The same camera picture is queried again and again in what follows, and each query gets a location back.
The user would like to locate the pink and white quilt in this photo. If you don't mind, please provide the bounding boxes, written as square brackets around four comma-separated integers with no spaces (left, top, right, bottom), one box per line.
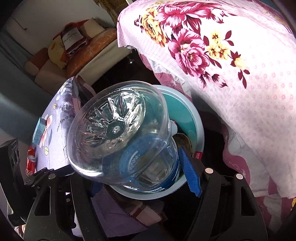
[138,50,296,232]

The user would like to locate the red soda can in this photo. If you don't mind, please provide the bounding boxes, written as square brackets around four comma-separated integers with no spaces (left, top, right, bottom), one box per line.
[25,148,37,176]

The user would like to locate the yellow pillow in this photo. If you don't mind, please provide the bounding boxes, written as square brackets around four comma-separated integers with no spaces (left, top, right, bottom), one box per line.
[47,38,67,69]

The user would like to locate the teal round bin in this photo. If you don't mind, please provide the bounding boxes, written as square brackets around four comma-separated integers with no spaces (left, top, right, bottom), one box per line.
[109,85,205,201]

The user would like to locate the red bag with white label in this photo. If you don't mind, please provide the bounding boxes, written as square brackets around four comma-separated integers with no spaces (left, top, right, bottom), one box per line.
[53,20,89,57]

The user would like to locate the white sofa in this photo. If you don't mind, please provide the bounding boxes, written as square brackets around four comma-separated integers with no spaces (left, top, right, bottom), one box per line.
[23,17,133,96]

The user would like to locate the pink floral sheet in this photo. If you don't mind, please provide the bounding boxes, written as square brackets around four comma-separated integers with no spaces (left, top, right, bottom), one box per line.
[116,0,296,200]

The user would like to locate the beige pillow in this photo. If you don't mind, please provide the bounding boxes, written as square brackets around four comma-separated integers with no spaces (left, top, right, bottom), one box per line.
[80,18,105,39]

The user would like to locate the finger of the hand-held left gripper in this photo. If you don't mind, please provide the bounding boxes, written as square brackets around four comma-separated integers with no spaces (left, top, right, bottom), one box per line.
[23,165,74,187]

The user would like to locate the clear plastic water bottle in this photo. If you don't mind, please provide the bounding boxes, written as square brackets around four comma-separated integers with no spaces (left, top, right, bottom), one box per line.
[66,81,181,192]

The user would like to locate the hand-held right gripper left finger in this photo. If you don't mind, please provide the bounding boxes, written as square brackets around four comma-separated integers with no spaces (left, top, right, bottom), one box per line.
[23,170,109,241]

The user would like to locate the teal drink carton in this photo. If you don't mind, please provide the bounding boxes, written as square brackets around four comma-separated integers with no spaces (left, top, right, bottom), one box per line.
[32,117,47,145]

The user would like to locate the brown patterned curtain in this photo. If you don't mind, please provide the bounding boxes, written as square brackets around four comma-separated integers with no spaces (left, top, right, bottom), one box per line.
[95,0,133,25]

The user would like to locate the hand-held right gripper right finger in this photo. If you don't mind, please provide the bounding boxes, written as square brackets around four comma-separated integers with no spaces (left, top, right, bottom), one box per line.
[177,146,270,241]

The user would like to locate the orange seat cushion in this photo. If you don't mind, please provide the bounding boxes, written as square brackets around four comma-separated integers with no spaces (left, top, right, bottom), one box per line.
[66,28,118,78]

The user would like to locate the golden foil wrapper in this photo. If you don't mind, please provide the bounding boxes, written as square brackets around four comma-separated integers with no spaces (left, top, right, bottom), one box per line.
[172,133,192,154]

